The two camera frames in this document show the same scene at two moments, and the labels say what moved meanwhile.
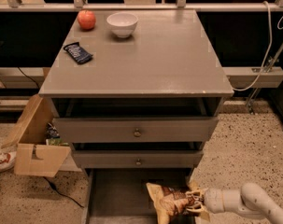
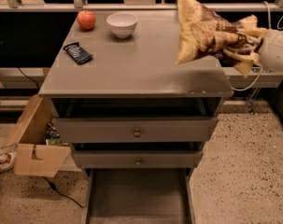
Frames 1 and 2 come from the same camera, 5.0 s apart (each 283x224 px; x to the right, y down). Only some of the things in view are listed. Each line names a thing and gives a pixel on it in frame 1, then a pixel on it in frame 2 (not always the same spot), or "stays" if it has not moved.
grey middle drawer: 136,159 stays
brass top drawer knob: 136,133 stays
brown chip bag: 167,203 -> 202,34
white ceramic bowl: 122,24 stays
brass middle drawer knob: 138,162 stays
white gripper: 213,200 -> 275,50
